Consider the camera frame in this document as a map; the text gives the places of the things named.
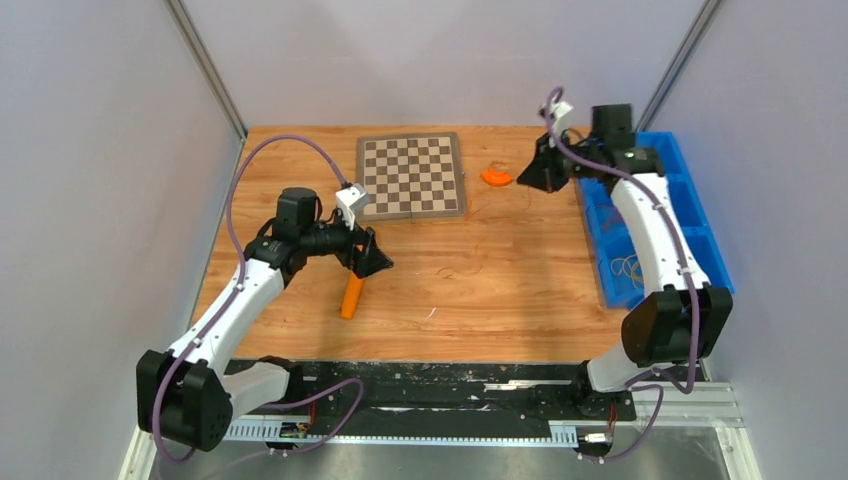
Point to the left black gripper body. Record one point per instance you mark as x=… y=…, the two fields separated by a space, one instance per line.
x=356 y=258

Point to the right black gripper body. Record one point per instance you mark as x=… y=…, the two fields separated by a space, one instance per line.
x=559 y=168

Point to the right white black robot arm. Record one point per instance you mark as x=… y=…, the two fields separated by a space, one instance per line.
x=683 y=311

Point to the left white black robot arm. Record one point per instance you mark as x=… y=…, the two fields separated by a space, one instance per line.
x=184 y=393

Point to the orange carrot toy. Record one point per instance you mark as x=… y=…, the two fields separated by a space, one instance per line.
x=351 y=297

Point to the orange curved plastic piece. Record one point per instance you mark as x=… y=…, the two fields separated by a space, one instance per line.
x=496 y=178

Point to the wooden chessboard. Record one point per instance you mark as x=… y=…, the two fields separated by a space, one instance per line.
x=411 y=176

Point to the blue three-compartment bin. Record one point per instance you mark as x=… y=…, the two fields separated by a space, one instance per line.
x=619 y=278

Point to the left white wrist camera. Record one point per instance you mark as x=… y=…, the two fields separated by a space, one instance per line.
x=350 y=200

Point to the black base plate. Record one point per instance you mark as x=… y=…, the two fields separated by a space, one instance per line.
x=450 y=400

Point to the right corner aluminium post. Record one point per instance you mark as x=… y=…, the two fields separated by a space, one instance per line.
x=699 y=27

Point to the corner aluminium post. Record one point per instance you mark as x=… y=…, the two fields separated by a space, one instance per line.
x=699 y=27
x=195 y=44

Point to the aluminium frame rail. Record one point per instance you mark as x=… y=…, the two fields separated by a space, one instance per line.
x=650 y=430

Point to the left corner aluminium post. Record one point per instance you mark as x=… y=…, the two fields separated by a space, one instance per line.
x=195 y=44

